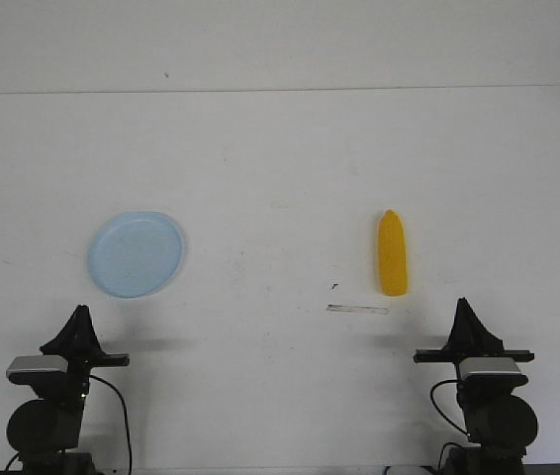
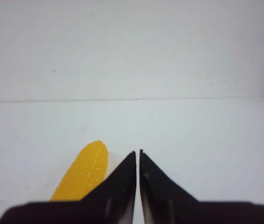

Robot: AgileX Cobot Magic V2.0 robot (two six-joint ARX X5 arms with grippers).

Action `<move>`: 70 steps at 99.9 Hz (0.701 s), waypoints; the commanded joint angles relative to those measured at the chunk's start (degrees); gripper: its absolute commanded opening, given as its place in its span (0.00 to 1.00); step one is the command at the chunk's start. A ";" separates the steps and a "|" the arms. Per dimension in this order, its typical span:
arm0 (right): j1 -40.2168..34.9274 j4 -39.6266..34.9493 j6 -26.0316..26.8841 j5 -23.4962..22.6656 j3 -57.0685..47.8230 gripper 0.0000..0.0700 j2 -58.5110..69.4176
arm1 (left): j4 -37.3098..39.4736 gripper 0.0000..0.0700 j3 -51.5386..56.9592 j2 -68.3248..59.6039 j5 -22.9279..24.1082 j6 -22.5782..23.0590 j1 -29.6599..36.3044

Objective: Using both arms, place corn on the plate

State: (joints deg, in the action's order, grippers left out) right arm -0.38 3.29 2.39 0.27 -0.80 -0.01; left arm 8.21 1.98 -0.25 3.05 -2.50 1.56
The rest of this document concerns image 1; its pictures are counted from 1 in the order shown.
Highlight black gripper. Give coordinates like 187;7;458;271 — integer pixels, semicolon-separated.
413;298;534;396
41;305;130;411

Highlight light blue round plate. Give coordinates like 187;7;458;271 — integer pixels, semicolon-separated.
86;211;185;299

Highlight yellow corn cob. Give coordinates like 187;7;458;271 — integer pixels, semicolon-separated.
377;210;408;297

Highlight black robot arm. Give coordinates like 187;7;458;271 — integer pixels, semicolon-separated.
413;297;538;474
4;305;134;474

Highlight horizontal tape strip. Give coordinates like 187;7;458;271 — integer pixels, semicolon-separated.
327;304;389;316

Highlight white object at bottom edge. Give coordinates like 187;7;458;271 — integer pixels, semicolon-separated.
382;465;431;475

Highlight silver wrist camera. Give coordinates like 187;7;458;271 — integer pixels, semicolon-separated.
6;355;68;384
457;357;528;388

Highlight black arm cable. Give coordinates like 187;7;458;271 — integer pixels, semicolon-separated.
3;375;134;475
429;379;474;471

